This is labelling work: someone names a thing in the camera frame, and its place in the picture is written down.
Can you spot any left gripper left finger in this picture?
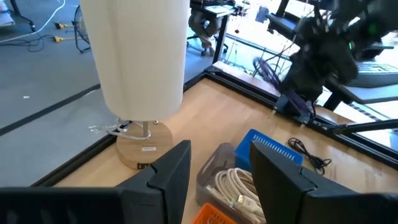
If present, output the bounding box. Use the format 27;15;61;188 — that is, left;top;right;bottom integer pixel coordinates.
0;139;192;224

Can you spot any person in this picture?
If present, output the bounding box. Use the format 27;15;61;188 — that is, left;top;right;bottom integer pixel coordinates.
188;7;225;49

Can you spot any black aluminium table frame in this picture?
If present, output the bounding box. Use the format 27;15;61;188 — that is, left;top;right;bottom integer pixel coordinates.
30;65;398;187

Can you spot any thin black cable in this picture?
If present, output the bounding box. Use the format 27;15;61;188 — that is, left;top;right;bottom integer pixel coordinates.
287;137;333;175

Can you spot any white shade wooden table lamp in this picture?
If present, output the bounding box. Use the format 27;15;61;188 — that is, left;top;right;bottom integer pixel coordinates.
79;0;191;170

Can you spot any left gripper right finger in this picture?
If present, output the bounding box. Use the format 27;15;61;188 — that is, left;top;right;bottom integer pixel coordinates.
249;141;398;224

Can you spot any grey transparent plastic basket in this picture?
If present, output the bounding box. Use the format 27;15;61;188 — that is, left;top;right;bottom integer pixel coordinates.
195;142;267;224

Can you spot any orange plastic basket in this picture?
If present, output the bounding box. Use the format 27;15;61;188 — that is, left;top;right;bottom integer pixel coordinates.
191;202;238;224

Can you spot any purple braided cable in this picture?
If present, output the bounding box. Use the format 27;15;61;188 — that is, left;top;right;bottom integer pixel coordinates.
252;55;313;113

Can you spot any blue plastic basket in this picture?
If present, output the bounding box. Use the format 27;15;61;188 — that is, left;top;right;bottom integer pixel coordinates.
234;128;305;174

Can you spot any thick white cable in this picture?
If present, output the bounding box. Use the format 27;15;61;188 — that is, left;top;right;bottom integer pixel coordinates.
205;167;267;224

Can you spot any black floor fan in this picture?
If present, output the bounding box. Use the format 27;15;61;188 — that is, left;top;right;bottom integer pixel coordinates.
73;4;91;54

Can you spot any white floor cable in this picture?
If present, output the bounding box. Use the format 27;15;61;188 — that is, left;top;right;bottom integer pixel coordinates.
0;0;67;44

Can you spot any clear lamp cord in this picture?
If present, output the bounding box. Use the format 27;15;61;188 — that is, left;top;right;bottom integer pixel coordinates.
88;117;152;141

